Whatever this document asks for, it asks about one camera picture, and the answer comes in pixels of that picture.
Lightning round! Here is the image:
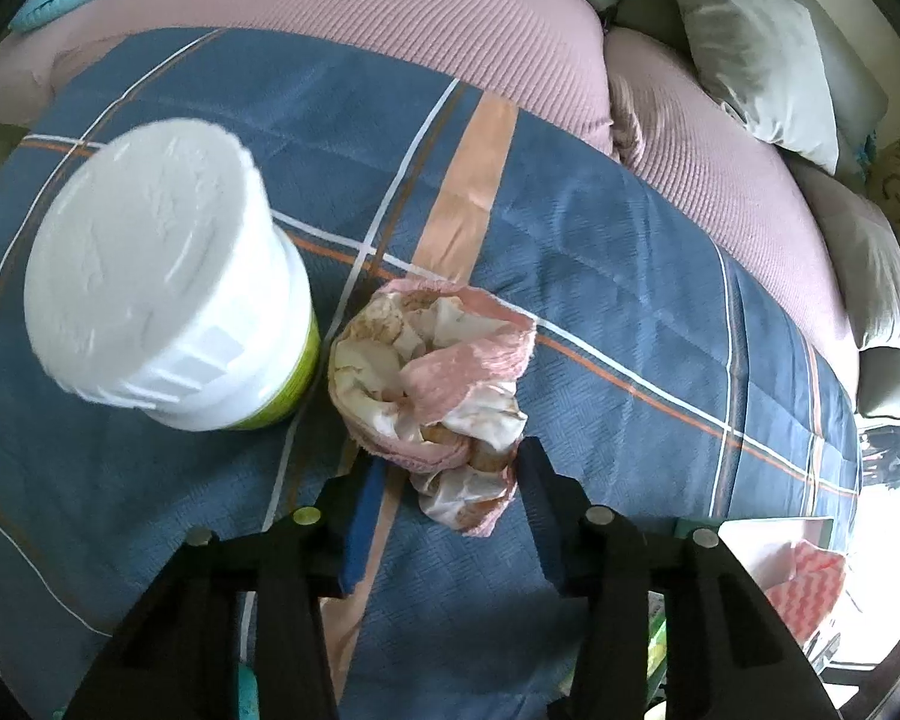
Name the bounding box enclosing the black lattice rack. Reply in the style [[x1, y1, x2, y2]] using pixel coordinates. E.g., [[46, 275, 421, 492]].
[[855, 420, 900, 492]]

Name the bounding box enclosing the pink wavy striped cloth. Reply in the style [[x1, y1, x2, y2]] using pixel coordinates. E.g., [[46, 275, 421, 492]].
[[765, 544, 848, 642]]

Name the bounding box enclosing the white bottle with green label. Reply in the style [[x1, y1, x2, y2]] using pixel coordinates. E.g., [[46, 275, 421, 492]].
[[22, 118, 323, 432]]

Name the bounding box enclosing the square grey pillow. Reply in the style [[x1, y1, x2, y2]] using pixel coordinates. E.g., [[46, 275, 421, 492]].
[[649, 0, 841, 173]]

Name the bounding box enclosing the blue plaid blanket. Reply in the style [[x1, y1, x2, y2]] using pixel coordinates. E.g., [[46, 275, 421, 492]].
[[0, 26, 863, 720]]

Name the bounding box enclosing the white tray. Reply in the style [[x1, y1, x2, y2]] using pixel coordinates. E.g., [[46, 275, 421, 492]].
[[675, 514, 841, 616]]

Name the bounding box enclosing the pink white scrunchie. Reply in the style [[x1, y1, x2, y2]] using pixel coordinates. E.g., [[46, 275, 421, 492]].
[[328, 277, 537, 539]]

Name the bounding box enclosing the pink seat cushion cover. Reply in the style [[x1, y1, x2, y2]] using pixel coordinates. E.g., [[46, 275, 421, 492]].
[[604, 26, 860, 361], [0, 0, 616, 158]]

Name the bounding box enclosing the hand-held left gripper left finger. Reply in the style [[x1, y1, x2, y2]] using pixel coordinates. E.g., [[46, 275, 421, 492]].
[[60, 454, 387, 720]]

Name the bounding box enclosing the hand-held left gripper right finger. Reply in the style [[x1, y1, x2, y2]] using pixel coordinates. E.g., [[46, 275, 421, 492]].
[[516, 435, 845, 720]]

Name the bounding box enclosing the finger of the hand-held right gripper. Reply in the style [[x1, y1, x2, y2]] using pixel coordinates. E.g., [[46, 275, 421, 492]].
[[814, 624, 900, 698]]

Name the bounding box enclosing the flat grey pillow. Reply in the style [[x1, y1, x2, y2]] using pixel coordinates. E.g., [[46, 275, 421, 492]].
[[784, 157, 900, 357]]

